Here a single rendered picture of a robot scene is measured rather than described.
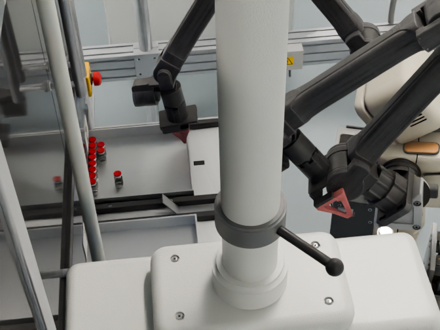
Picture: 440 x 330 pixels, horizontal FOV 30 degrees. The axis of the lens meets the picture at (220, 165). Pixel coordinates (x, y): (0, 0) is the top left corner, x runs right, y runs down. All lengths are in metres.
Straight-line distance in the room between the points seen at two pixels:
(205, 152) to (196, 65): 0.97
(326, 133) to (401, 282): 2.47
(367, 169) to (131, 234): 0.68
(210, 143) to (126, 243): 0.40
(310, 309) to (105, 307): 0.27
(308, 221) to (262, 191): 2.33
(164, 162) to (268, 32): 1.48
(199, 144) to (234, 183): 1.37
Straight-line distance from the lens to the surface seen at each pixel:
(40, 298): 1.27
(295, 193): 3.33
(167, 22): 3.77
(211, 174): 2.18
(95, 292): 1.14
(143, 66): 3.16
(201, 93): 3.77
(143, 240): 2.05
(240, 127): 0.84
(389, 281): 1.15
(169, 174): 2.19
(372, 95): 1.74
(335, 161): 1.68
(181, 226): 2.07
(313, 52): 3.21
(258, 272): 1.02
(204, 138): 2.28
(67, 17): 1.48
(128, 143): 2.28
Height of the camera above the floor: 2.46
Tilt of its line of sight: 46 degrees down
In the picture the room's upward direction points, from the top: 2 degrees counter-clockwise
